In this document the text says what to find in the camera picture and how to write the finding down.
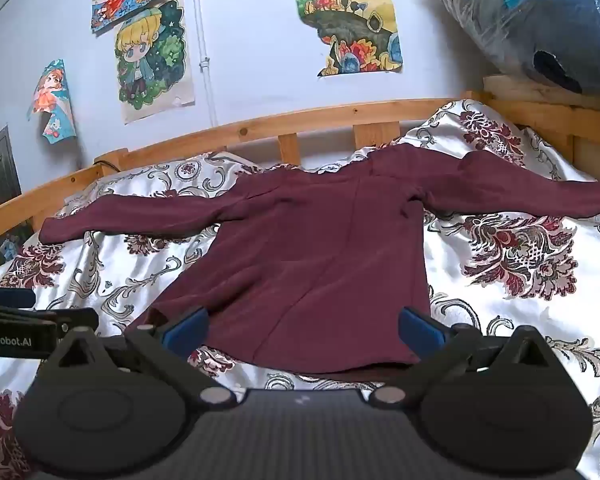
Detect plastic-wrapped blue plush bundle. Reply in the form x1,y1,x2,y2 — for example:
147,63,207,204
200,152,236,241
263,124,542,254
434,0,600,97

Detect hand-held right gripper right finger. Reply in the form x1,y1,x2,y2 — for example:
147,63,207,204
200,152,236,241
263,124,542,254
370,306,561,406

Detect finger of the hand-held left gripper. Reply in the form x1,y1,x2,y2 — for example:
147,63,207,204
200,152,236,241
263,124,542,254
0,305,100,337
0,287,37,309

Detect small curled cartoon wall poster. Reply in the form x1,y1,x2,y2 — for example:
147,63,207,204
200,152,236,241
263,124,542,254
27,59,77,141

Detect maroon long-sleeved shirt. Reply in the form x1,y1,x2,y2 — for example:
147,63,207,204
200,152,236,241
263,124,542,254
39,142,600,376

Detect blond cartoon figure wall poster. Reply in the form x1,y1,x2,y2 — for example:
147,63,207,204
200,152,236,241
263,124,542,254
113,0,196,126

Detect white floral satin blanket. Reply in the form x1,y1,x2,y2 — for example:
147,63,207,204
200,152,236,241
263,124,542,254
0,99,600,480

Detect white wall pipe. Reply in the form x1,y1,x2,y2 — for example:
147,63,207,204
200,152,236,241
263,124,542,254
191,0,218,128

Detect landscape painting wall poster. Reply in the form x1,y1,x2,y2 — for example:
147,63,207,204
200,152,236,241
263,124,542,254
290,0,404,79

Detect wooden bed frame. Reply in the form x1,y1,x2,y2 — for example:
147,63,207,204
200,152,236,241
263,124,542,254
0,76,600,276

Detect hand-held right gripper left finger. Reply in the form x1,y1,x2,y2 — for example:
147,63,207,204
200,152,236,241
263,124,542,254
45,306,238,406

